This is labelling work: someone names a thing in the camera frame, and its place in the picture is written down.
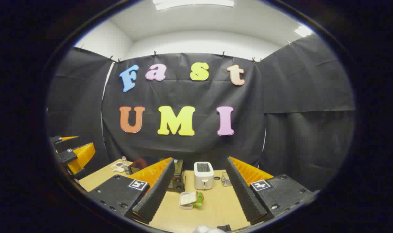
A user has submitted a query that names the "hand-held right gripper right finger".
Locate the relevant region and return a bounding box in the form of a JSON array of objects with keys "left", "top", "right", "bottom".
[{"left": 225, "top": 156, "right": 320, "bottom": 225}]

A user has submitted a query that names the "white toaster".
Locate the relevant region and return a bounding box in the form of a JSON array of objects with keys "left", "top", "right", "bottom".
[{"left": 194, "top": 161, "right": 214, "bottom": 190}]

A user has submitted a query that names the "long ceiling light panel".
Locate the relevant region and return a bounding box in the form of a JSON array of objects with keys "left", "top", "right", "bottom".
[{"left": 153, "top": 0, "right": 235, "bottom": 11}]

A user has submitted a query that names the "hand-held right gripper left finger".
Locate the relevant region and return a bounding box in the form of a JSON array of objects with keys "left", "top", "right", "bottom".
[{"left": 86, "top": 158, "right": 176, "bottom": 224}]

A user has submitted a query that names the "black backdrop cloth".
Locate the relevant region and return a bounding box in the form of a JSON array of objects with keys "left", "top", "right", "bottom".
[{"left": 47, "top": 34, "right": 356, "bottom": 191}]

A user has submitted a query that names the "small ceiling light panel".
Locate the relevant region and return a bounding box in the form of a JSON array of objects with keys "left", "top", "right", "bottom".
[{"left": 295, "top": 25, "right": 313, "bottom": 38}]

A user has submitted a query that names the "black electric oven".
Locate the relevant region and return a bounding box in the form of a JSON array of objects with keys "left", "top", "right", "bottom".
[{"left": 128, "top": 157, "right": 186, "bottom": 193}]

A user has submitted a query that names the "sandwich with lettuce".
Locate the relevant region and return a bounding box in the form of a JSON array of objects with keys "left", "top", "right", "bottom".
[{"left": 180, "top": 191, "right": 204, "bottom": 208}]

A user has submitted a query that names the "white food tray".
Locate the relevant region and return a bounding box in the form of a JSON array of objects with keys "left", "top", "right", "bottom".
[{"left": 179, "top": 192, "right": 197, "bottom": 210}]

